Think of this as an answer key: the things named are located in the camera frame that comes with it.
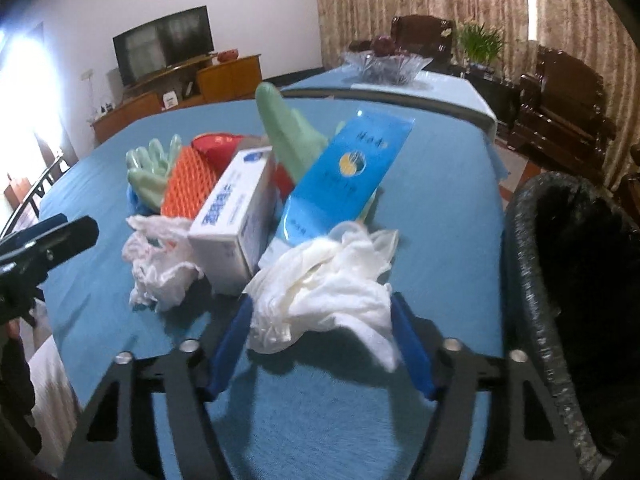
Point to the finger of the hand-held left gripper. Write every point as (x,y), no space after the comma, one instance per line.
(35,227)
(75,235)

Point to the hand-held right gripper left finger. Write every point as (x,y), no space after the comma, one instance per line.
(230,350)

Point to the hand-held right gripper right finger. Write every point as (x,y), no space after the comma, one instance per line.
(415,350)

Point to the white tissue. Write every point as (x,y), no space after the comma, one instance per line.
(325,295)

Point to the black bagged trash bin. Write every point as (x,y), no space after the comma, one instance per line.
(550,310)

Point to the red printed paper packet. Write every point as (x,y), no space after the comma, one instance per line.
(222,147)

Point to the dark wooden dining chair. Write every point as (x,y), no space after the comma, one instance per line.
(25,195)

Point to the small blue wrapper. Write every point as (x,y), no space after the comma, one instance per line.
(137,205)

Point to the white crumpled plastic bag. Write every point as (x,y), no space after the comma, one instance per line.
(155,265)

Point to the blue tablecloth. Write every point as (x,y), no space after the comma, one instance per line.
(440,260)

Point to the green rubber glove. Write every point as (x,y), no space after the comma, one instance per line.
(285,130)
(147,170)

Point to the white cardboard box blue print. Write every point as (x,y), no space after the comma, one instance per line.
(225,240)

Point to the orange foam fruit net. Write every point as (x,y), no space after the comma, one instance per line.
(187,185)

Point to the small white box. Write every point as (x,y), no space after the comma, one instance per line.
(170,100)

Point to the flat blue packet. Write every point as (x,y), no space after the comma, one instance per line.
(345,170)

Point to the black flat television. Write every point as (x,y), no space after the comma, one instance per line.
(160,45)

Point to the wooden television cabinet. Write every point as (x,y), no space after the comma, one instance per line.
(225,80)

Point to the red ornament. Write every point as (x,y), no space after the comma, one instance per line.
(227,56)

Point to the dark wooden side table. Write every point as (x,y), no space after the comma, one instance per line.
(492,90)

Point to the glass fruit bowl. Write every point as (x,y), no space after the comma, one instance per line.
(385,67)

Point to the dark wooden armchair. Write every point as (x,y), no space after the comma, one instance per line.
(420,35)
(565,105)

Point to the dark red fruit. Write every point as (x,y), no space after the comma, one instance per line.
(387,46)

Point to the green potted plant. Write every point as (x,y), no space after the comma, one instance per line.
(480,42)

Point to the beige patterned curtains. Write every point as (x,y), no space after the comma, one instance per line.
(360,5)

